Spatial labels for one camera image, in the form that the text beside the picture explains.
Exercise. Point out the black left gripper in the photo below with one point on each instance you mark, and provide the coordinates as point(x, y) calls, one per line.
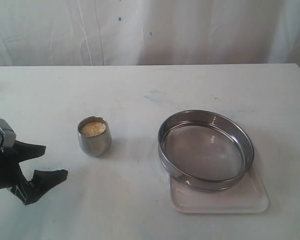
point(13, 179)

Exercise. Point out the stainless steel cup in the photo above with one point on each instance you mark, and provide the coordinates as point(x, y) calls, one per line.
point(97, 145)

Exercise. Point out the yellow grain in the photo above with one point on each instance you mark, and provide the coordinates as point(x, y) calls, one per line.
point(93, 129)

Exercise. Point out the round steel sieve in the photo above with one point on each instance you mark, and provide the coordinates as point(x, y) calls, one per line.
point(204, 150)

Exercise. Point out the white backdrop curtain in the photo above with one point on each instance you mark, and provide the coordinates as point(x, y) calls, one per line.
point(148, 32)

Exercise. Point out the white plastic tray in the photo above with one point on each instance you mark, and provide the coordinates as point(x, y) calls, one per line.
point(249, 196)

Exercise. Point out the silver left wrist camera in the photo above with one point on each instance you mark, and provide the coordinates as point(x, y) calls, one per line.
point(7, 135)

